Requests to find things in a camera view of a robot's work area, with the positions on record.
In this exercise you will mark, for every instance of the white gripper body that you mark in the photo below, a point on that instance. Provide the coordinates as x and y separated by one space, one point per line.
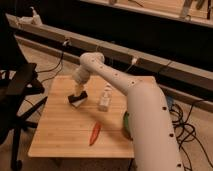
81 75

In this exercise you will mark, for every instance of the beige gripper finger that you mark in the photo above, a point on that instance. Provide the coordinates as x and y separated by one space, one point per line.
78 89

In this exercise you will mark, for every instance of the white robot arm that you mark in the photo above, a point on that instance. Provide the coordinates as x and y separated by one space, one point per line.
154 141

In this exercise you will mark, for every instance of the green ceramic bowl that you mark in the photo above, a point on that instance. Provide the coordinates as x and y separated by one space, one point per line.
126 129

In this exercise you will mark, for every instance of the small clear bottle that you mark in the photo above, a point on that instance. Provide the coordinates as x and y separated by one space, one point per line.
105 98

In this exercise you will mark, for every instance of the wooden table board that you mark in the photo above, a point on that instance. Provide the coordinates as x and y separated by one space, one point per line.
64 131

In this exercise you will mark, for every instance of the red chili pepper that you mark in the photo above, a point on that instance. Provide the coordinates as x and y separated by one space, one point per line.
95 133

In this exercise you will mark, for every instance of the black office chair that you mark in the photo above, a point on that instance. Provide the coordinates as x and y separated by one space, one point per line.
18 79

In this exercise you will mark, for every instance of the white object on ledge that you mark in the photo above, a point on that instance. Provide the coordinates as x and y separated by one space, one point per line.
35 19

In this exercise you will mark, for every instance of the blue power adapter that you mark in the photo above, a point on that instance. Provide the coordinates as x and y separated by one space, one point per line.
169 102

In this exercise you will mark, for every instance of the long wooden ledge rail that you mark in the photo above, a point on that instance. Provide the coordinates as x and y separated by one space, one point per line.
172 75

